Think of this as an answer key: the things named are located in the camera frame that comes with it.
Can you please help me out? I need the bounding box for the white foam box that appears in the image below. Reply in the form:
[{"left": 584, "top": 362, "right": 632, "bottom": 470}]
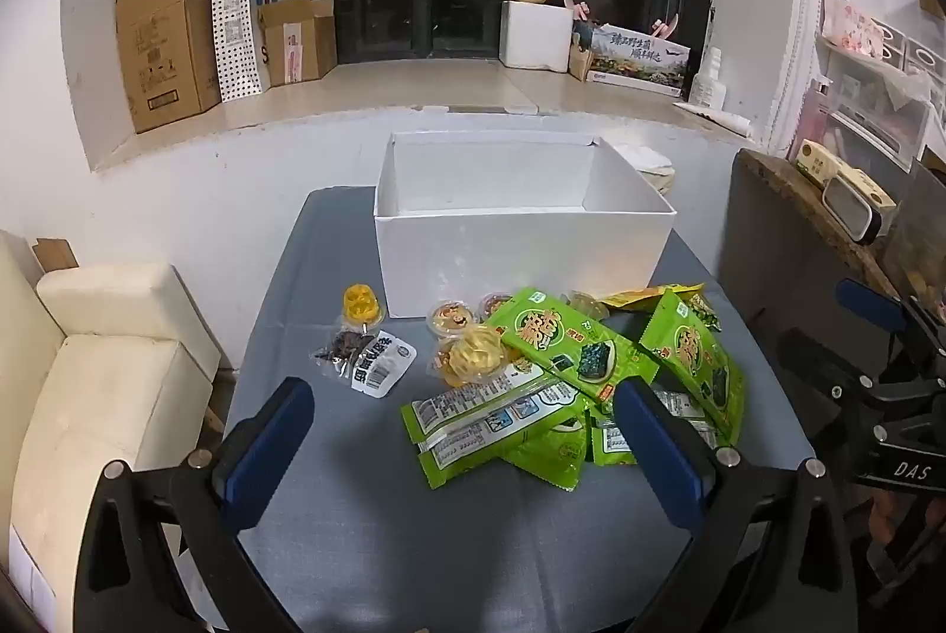
[{"left": 500, "top": 0, "right": 576, "bottom": 71}]

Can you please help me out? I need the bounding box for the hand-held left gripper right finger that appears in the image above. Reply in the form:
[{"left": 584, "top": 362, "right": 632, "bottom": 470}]
[{"left": 612, "top": 378, "right": 862, "bottom": 633}]

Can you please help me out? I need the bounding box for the clear plastic drawer organizer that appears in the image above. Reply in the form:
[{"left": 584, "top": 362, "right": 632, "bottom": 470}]
[{"left": 802, "top": 0, "right": 946, "bottom": 172}]

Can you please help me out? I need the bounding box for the cream sofa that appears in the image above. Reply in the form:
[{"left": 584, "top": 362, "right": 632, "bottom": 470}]
[{"left": 0, "top": 230, "right": 223, "bottom": 633}]

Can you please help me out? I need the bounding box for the pale green jelly cup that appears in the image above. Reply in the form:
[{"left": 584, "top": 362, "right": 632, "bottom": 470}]
[{"left": 565, "top": 291, "right": 611, "bottom": 320}]

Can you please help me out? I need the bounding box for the jelly cup red printed lid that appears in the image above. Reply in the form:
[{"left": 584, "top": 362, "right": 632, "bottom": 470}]
[{"left": 477, "top": 291, "right": 519, "bottom": 320}]

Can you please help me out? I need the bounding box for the white rounded case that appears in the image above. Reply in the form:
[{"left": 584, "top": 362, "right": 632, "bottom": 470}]
[{"left": 822, "top": 167, "right": 897, "bottom": 244}]

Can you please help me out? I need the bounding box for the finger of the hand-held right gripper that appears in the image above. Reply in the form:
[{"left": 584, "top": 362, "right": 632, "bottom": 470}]
[
  {"left": 835, "top": 278, "right": 946, "bottom": 375},
  {"left": 777, "top": 327, "right": 901, "bottom": 411}
]

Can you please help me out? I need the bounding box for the brown wooden piece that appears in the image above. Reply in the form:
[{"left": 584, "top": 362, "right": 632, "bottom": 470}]
[{"left": 30, "top": 238, "right": 79, "bottom": 272}]

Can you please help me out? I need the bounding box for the white paper sheet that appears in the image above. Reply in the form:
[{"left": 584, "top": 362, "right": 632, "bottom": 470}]
[{"left": 672, "top": 101, "right": 753, "bottom": 135}]

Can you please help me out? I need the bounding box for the white plastic bottle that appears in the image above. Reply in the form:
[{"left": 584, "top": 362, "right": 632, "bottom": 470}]
[{"left": 689, "top": 48, "right": 727, "bottom": 109}]

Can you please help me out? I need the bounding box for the yellow jelly cup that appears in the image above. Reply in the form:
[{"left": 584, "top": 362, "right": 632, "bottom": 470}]
[
  {"left": 341, "top": 283, "right": 385, "bottom": 333},
  {"left": 429, "top": 324, "right": 507, "bottom": 387}
]

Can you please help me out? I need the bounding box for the polka dot paper bag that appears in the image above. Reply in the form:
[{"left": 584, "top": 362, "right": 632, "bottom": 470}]
[{"left": 210, "top": 0, "right": 304, "bottom": 103}]

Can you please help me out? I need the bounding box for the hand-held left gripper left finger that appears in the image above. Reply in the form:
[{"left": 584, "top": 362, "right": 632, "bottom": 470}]
[{"left": 74, "top": 376, "right": 315, "bottom": 633}]

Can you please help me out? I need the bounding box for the yellow snack packet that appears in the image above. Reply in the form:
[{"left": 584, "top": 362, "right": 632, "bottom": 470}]
[{"left": 602, "top": 283, "right": 707, "bottom": 313}]

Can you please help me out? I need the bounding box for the small open cardboard box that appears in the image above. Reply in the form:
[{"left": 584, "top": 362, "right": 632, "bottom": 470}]
[{"left": 258, "top": 0, "right": 339, "bottom": 87}]

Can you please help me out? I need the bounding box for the stack of paper bowls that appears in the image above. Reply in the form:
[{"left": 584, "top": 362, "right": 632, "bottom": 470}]
[{"left": 613, "top": 144, "right": 677, "bottom": 198}]

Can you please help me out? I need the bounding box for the white cardboard box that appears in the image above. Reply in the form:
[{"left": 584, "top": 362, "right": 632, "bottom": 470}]
[{"left": 373, "top": 131, "right": 677, "bottom": 319}]

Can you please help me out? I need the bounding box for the pink printed packet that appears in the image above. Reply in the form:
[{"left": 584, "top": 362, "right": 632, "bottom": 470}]
[{"left": 820, "top": 0, "right": 888, "bottom": 58}]

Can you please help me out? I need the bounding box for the pile of green seaweed packets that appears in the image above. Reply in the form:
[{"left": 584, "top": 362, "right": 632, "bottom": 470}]
[{"left": 401, "top": 285, "right": 746, "bottom": 492}]

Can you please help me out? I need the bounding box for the landscape printed carton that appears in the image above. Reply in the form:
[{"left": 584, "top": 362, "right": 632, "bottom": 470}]
[{"left": 587, "top": 23, "right": 692, "bottom": 98}]

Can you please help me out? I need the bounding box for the large brown cardboard box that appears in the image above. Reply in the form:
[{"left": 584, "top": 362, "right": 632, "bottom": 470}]
[{"left": 114, "top": 0, "right": 223, "bottom": 135}]

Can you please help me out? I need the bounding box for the clear packet of dark snack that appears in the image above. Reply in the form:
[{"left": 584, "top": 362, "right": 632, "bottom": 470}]
[{"left": 310, "top": 326, "right": 419, "bottom": 398}]

